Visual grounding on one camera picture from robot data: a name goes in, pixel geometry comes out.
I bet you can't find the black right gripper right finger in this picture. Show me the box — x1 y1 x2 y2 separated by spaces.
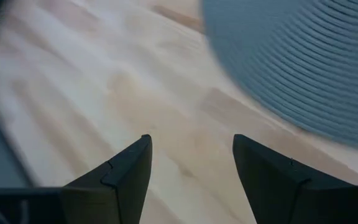
232 133 358 224

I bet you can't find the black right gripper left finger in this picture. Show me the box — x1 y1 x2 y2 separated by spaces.
0 134 154 224

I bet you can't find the blue-grey ribbed round object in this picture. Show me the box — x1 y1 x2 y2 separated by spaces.
201 0 358 154

